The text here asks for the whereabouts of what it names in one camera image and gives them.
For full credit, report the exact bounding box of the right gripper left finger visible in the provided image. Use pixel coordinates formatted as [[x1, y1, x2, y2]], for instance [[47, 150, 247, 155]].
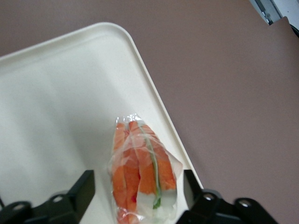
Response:
[[0, 169, 97, 224]]

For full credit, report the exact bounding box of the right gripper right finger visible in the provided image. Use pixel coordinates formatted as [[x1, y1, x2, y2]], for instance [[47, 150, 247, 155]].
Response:
[[177, 169, 282, 224]]

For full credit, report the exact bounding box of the orange sandwich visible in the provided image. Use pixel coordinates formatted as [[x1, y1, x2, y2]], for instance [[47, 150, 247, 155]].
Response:
[[106, 113, 184, 224]]

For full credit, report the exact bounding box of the cream plastic tray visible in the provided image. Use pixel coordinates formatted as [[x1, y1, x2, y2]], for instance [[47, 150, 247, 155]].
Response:
[[0, 21, 204, 224]]

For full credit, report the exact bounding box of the grey aluminium frame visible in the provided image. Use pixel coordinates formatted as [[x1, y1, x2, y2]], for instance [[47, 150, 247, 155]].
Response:
[[248, 0, 299, 38]]

